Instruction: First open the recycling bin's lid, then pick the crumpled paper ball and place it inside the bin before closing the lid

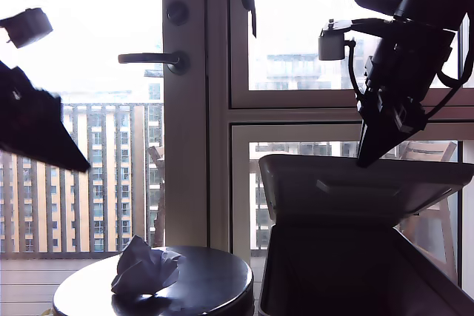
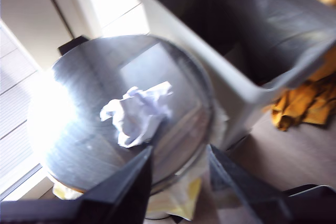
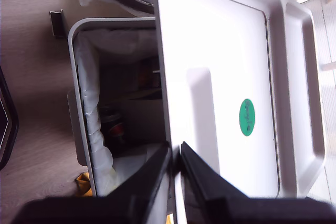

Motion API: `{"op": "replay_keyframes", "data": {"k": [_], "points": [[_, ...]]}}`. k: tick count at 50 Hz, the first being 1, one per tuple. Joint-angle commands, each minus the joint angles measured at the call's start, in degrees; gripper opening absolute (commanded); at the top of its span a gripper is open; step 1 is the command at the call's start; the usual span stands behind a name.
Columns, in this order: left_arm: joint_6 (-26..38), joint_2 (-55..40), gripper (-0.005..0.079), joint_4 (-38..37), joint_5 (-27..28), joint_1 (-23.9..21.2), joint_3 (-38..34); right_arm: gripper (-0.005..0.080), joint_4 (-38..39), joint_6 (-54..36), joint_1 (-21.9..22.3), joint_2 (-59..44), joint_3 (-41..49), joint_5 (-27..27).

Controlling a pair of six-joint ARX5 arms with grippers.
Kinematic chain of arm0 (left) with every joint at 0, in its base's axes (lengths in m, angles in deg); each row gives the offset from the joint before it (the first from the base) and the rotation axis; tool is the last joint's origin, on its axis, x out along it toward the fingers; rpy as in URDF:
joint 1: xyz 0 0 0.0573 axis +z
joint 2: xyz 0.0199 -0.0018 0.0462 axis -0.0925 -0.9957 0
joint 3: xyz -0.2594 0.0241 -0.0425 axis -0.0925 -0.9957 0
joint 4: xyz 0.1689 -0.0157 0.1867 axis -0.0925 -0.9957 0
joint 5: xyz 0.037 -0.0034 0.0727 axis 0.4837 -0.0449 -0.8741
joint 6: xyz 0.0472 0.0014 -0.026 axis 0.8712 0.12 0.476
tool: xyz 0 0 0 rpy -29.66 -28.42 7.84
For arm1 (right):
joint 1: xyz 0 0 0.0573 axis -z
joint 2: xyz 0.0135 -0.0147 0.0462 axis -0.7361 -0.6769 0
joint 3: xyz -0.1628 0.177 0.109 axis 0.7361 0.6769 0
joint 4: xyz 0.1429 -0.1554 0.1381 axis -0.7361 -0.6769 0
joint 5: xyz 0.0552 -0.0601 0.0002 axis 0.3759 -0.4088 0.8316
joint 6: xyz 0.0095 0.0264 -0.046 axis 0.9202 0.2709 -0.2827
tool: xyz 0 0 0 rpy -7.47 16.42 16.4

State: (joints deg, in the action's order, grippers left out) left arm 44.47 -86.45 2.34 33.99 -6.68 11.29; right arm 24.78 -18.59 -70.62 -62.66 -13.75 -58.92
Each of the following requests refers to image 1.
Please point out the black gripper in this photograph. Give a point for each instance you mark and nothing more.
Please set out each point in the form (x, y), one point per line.
(407, 68)

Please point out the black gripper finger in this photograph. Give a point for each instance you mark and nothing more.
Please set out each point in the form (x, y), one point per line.
(63, 127)
(40, 146)

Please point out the grey recycling bin lid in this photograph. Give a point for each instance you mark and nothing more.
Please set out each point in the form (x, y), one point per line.
(352, 183)

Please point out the white paper ball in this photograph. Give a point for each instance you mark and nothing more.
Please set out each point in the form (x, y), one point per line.
(148, 271)

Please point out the grey recycling bin body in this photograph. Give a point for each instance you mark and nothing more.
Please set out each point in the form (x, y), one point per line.
(333, 275)

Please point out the beige high-rise building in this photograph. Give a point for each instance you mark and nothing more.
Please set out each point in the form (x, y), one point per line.
(107, 183)

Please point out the white glazed balcony door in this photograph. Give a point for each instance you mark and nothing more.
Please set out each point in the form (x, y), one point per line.
(183, 146)

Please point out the round dark door lock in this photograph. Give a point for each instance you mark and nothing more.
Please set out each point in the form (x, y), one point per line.
(177, 12)

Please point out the round dark side table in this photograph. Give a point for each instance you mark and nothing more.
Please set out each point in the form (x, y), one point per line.
(207, 286)

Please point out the arm grey camera box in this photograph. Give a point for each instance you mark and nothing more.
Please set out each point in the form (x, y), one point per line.
(27, 29)
(331, 46)

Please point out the white window frame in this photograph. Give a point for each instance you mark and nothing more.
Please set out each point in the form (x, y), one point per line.
(218, 109)

